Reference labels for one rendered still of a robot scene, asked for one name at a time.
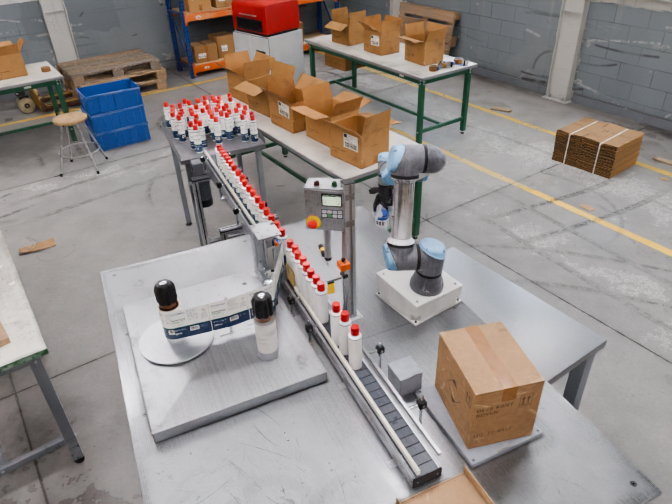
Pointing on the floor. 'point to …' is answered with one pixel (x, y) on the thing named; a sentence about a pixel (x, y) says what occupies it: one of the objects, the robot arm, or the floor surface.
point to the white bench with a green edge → (24, 352)
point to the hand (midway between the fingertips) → (381, 216)
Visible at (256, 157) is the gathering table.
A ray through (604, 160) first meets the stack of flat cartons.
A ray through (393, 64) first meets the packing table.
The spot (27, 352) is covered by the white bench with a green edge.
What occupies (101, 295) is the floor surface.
